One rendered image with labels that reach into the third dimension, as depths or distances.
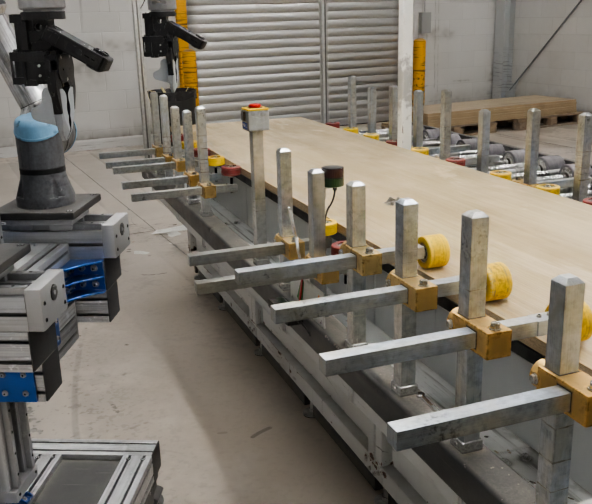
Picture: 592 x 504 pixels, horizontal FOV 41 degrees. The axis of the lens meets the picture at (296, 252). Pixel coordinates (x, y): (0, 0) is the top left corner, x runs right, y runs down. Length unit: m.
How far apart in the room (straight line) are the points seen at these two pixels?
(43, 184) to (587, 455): 1.42
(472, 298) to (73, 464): 1.51
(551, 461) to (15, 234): 1.45
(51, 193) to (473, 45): 10.41
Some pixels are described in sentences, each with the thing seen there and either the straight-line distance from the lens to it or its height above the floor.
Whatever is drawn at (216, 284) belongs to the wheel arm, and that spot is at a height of 0.85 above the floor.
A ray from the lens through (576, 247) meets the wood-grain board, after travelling 2.17.
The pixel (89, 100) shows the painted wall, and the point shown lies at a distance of 9.81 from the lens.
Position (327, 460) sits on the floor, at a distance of 2.86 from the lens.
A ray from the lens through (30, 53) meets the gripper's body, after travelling 1.39.
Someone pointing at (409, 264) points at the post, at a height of 1.00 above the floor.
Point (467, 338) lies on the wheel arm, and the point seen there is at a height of 0.95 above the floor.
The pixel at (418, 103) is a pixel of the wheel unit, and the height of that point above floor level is 1.08.
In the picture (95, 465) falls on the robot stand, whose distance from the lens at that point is 2.55.
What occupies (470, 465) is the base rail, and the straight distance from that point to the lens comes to 1.53.
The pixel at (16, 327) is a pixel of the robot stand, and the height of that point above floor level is 0.91.
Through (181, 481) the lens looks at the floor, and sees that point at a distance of 2.80.
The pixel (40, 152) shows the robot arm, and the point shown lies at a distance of 2.12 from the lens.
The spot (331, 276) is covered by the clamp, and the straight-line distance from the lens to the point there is 2.07.
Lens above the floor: 1.50
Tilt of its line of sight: 17 degrees down
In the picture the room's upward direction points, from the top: 2 degrees counter-clockwise
